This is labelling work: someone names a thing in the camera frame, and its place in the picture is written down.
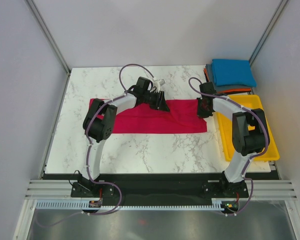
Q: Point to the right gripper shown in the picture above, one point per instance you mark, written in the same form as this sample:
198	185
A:
199	113

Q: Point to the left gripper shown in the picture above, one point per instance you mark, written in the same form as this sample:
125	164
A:
160	104

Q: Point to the red t-shirt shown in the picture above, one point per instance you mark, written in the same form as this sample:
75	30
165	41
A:
180	119

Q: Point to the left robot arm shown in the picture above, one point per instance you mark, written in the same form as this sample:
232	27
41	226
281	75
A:
100	119

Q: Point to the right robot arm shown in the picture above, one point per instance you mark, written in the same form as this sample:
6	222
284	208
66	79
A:
250	135

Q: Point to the blue folded t-shirt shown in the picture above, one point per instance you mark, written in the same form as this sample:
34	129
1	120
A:
232	72

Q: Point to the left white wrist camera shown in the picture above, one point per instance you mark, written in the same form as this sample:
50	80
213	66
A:
157	84

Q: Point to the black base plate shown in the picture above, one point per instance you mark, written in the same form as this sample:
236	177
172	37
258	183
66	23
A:
166	189

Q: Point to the right aluminium frame post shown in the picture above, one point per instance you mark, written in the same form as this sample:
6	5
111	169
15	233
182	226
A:
268	30

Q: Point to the aluminium frame post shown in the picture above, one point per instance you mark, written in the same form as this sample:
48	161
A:
268	30
47	34

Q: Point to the left aluminium frame post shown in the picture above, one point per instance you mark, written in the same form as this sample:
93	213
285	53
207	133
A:
47	34

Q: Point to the white cable duct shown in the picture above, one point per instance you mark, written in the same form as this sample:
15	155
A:
89	205

